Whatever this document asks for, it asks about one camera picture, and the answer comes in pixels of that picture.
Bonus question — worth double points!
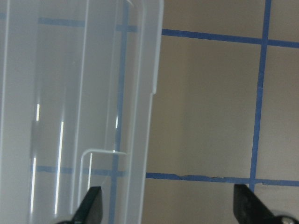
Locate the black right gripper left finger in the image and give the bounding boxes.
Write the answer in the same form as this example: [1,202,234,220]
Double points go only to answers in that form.
[71,186,103,224]

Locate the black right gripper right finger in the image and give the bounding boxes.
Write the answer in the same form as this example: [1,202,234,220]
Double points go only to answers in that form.
[233,184,283,224]

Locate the clear plastic box lid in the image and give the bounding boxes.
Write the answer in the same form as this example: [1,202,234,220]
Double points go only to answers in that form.
[0,0,164,224]

